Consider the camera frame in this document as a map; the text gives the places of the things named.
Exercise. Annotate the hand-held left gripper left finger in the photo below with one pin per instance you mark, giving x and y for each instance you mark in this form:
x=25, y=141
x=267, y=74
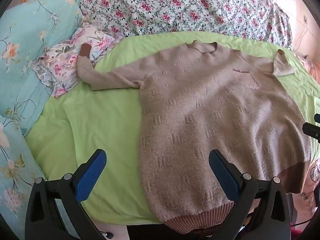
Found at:
x=93, y=170

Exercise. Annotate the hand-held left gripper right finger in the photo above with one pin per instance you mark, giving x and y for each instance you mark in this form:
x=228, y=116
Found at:
x=221, y=172

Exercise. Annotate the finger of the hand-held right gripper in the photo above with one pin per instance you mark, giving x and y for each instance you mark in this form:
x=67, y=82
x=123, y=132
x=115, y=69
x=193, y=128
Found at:
x=312, y=130

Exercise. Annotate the beige knitted sweater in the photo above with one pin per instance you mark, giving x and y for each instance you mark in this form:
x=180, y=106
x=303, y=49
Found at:
x=200, y=105

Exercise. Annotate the green bedsheet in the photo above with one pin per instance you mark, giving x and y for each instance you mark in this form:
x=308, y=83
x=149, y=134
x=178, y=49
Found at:
x=100, y=117

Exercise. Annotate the pink printed bedsheet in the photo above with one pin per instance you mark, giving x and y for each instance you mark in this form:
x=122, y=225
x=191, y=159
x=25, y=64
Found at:
x=313, y=70

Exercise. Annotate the pastel floral ruffled pillow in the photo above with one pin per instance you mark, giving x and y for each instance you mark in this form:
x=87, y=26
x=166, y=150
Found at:
x=65, y=60

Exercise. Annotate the teal floral quilt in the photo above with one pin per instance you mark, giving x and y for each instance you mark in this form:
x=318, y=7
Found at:
x=25, y=42

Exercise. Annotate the white red-floral quilt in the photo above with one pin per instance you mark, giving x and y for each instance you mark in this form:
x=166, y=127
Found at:
x=175, y=7

